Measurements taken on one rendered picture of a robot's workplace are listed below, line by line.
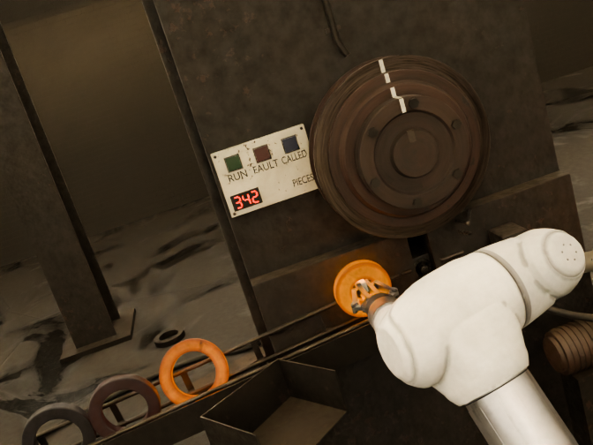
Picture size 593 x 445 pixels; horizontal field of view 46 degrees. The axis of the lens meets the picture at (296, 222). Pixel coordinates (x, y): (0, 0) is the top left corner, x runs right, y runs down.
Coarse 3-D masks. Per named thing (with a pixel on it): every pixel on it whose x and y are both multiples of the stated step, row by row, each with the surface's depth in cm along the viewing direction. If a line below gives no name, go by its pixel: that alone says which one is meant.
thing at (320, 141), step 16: (368, 64) 172; (384, 64) 172; (400, 64) 173; (416, 64) 174; (432, 64) 174; (352, 80) 172; (448, 80) 176; (464, 80) 177; (336, 96) 172; (320, 112) 178; (336, 112) 173; (480, 112) 179; (320, 128) 173; (480, 128) 180; (320, 144) 174; (320, 160) 175; (480, 160) 182; (320, 176) 176; (480, 176) 183; (336, 192) 177; (464, 192) 183; (336, 208) 178; (352, 208) 179; (352, 224) 180; (368, 224) 181; (432, 224) 184
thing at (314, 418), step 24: (288, 360) 174; (264, 384) 174; (288, 384) 178; (312, 384) 171; (336, 384) 164; (216, 408) 164; (240, 408) 169; (264, 408) 174; (288, 408) 175; (312, 408) 171; (336, 408) 168; (216, 432) 158; (240, 432) 150; (264, 432) 170; (288, 432) 166; (312, 432) 163
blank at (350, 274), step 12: (348, 264) 186; (360, 264) 184; (372, 264) 185; (336, 276) 187; (348, 276) 184; (360, 276) 185; (372, 276) 186; (384, 276) 186; (336, 288) 185; (348, 288) 185; (336, 300) 187; (348, 300) 186; (360, 300) 188; (348, 312) 187; (360, 312) 188
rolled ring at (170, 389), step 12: (180, 348) 187; (192, 348) 187; (204, 348) 187; (216, 348) 187; (168, 360) 187; (216, 360) 187; (168, 372) 186; (216, 372) 187; (228, 372) 187; (168, 384) 186; (216, 384) 186; (168, 396) 186; (180, 396) 186; (192, 396) 186
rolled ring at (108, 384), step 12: (108, 384) 180; (120, 384) 181; (132, 384) 181; (144, 384) 182; (96, 396) 180; (144, 396) 183; (156, 396) 183; (96, 408) 181; (156, 408) 184; (96, 420) 182; (108, 420) 185; (96, 432) 182; (108, 432) 183
